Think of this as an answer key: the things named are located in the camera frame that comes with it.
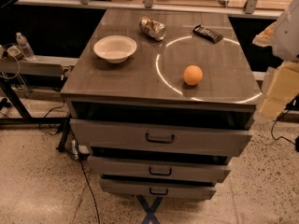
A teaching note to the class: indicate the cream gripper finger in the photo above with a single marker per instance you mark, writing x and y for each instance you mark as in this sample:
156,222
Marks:
265,38
283,88

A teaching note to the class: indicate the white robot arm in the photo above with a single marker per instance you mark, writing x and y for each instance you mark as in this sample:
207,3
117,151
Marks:
283,36

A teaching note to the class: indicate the orange fruit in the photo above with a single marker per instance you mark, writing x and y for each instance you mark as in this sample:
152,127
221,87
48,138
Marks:
193,75

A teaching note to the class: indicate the top grey drawer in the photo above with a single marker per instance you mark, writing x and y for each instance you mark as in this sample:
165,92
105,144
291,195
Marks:
159,138

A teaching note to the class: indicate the grey drawer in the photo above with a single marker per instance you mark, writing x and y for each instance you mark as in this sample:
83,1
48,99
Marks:
159,138
179,171
157,189

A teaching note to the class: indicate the grey drawer cabinet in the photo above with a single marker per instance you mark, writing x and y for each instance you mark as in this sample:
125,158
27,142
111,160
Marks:
149,88

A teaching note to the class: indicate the white paper bowl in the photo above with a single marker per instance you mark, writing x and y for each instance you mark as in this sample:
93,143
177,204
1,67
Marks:
115,48

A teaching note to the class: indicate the middle grey drawer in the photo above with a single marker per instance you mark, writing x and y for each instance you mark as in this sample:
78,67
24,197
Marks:
179,171

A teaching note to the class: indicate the blue tape cross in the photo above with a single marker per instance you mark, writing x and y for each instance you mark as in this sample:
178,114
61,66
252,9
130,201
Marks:
150,209

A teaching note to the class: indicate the bottom grey drawer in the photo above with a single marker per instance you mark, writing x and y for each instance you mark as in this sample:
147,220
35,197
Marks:
157,189

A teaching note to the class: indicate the grey side bench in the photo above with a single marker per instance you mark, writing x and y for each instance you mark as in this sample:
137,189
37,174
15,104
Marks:
48,66

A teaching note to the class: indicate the clear plastic water bottle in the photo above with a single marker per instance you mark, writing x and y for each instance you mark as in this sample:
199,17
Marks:
25,47

